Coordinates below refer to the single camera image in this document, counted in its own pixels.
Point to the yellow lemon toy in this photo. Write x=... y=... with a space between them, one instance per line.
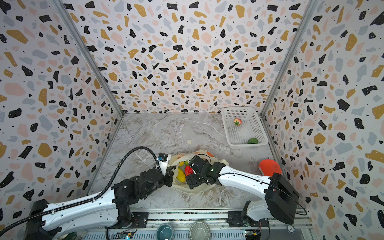
x=181 y=177

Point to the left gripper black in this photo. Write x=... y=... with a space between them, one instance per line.
x=169 y=174

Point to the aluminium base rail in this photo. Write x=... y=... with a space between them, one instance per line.
x=224 y=224

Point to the white plastic mesh basket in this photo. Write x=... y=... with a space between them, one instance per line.
x=251 y=127

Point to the small round white token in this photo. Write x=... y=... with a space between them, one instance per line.
x=290 y=229

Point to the green fruit in basket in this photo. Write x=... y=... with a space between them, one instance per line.
x=253 y=141

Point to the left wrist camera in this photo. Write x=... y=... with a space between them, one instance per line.
x=163 y=160

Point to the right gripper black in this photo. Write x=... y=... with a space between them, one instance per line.
x=192 y=172

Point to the teal bowl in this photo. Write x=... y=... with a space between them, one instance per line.
x=165 y=232

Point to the grey ribbed plate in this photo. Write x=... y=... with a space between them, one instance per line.
x=199 y=231

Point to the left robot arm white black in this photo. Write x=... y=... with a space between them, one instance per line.
x=112 y=209

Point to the yellow translucent plastic bag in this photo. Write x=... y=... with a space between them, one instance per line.
x=178 y=161

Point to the small red strawberry toy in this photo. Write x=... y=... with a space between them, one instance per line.
x=237 y=122

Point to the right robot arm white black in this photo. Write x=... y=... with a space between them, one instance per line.
x=278 y=198

